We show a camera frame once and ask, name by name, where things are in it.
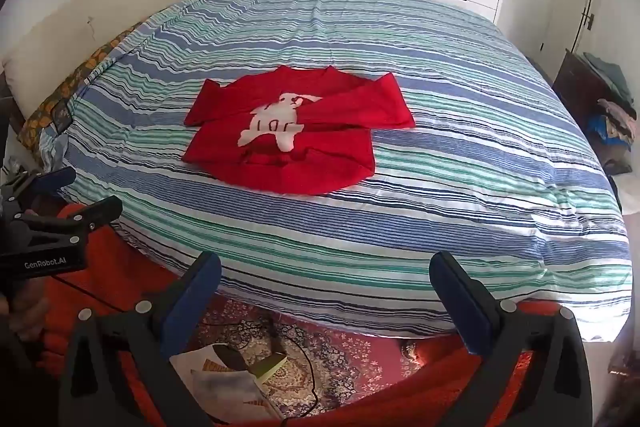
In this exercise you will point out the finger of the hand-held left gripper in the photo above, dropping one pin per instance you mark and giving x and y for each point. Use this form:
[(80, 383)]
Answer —
[(95, 212), (55, 178)]

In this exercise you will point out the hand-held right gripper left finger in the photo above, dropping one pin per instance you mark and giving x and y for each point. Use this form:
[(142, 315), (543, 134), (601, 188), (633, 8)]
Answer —
[(192, 299)]

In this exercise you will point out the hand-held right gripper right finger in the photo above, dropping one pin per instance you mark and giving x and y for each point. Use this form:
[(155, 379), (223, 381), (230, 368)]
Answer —
[(462, 304)]

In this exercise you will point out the red sweater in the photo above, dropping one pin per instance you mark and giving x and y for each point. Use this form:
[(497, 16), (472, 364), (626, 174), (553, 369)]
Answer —
[(320, 147)]

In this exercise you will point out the pile of clothes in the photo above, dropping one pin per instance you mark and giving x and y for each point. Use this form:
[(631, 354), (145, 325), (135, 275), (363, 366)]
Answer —
[(612, 107)]

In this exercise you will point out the person's left hand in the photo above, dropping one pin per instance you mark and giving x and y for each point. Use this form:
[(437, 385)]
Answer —
[(27, 309)]

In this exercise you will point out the light blue bedsheet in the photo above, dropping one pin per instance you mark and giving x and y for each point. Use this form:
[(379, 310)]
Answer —
[(50, 144)]

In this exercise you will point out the black mattress label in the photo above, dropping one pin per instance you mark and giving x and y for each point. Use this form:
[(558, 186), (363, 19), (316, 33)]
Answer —
[(61, 116)]

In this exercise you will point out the orange fleece garment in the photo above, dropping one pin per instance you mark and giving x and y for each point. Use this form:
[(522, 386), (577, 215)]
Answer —
[(125, 267)]

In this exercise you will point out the dark wooden nightstand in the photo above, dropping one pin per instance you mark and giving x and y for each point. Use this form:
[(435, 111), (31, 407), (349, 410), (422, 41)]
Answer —
[(6, 127)]

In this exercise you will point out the white papers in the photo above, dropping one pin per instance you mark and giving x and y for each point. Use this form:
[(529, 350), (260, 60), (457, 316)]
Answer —
[(220, 382)]

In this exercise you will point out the striped blanket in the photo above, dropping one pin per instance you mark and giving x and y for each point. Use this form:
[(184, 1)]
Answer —
[(400, 232)]

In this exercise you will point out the green book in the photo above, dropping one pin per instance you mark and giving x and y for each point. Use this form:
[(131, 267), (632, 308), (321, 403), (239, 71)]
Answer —
[(267, 364)]

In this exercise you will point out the patterned rug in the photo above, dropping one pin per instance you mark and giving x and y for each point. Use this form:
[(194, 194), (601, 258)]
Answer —
[(340, 357)]

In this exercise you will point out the beige headboard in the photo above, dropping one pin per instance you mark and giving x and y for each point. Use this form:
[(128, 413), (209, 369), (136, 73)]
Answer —
[(100, 7)]

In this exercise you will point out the dark wooden cabinet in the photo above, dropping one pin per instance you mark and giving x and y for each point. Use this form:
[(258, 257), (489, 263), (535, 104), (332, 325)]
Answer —
[(575, 87)]

